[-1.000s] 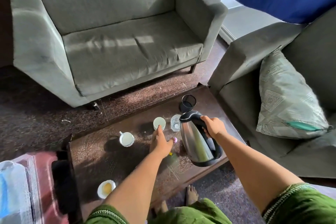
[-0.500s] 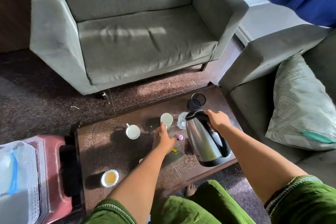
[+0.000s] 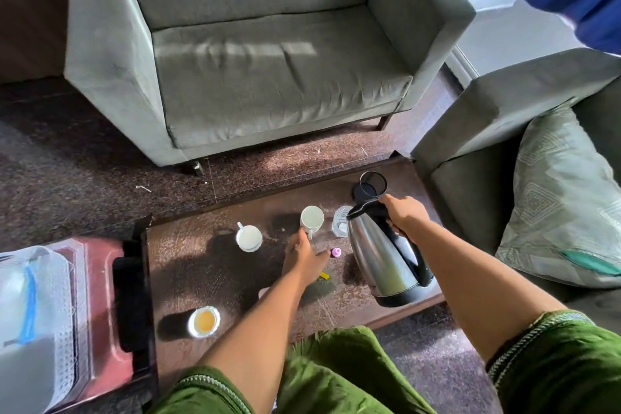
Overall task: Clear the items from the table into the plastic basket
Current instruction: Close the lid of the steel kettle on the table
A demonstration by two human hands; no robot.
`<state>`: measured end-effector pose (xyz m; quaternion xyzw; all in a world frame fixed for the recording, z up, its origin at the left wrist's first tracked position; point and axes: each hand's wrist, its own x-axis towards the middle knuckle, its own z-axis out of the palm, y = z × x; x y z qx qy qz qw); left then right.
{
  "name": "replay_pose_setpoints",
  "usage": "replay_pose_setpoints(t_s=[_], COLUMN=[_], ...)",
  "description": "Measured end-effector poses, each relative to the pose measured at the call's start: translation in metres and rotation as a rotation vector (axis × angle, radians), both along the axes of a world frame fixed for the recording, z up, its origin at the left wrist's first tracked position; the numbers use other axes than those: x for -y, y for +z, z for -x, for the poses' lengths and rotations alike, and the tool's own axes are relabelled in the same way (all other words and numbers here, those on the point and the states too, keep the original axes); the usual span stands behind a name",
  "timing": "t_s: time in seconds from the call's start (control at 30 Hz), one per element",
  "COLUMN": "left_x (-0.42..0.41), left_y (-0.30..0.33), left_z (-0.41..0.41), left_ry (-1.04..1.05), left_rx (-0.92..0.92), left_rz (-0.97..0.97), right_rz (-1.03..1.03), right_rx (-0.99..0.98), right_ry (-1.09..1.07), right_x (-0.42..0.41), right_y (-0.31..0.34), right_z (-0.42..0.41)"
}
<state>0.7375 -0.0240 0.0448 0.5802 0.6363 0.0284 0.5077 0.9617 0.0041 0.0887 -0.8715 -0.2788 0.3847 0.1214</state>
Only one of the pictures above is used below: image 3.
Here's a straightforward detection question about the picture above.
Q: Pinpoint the brown wooden door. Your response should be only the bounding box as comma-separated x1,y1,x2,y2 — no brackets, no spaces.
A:
0,0,69,85

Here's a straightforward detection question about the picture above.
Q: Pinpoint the clear plastic bag blue zip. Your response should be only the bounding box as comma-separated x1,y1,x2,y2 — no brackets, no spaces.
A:
0,253,57,414

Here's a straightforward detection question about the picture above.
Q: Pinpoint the person's right hand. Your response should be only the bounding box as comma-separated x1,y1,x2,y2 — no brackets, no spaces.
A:
378,193,431,239

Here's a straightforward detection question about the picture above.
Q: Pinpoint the person's left forearm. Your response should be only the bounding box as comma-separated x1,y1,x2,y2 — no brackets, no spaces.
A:
196,272,311,414

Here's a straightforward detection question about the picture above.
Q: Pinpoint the pale green patterned cushion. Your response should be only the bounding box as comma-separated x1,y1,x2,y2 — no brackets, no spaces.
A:
494,107,621,289

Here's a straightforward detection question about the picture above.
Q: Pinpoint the white scalloped rim cup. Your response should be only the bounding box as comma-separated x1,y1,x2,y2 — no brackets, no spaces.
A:
187,305,222,340

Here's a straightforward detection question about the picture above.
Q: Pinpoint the grey-green loveseat sofa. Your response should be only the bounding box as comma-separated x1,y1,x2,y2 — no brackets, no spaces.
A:
64,0,477,167

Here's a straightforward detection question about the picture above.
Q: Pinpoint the steel electric kettle black handle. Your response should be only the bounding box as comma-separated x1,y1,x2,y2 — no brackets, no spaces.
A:
345,200,435,309

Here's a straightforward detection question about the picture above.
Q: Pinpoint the tall white mug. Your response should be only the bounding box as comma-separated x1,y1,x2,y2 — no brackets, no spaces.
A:
300,205,325,241

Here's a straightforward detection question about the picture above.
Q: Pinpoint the person's right forearm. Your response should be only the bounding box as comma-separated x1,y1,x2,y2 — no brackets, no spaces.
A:
407,222,569,364

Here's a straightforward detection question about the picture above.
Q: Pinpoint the person's left hand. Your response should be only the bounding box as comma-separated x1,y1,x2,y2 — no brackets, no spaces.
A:
281,226,332,291

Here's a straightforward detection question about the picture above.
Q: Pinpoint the red plastic stool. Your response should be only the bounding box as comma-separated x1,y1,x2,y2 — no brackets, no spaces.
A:
48,235,146,414

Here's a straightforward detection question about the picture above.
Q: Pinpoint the white perforated plastic basket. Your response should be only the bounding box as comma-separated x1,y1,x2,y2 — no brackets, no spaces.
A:
0,245,78,414

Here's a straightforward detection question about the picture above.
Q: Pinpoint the clear glass tumbler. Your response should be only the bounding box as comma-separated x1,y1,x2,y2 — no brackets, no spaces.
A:
331,204,354,239

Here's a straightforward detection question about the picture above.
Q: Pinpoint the person's green garment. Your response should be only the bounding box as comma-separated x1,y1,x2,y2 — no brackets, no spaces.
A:
145,309,621,414

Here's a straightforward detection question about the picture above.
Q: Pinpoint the black mesh cup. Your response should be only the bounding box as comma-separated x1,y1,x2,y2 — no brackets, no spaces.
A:
353,171,388,204

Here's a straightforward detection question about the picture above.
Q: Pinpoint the white handled teacup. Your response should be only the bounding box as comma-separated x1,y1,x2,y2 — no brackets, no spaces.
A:
235,221,263,254

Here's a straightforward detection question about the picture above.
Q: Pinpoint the dark wooden coffee table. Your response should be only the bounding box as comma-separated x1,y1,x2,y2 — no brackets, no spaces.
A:
112,151,447,400

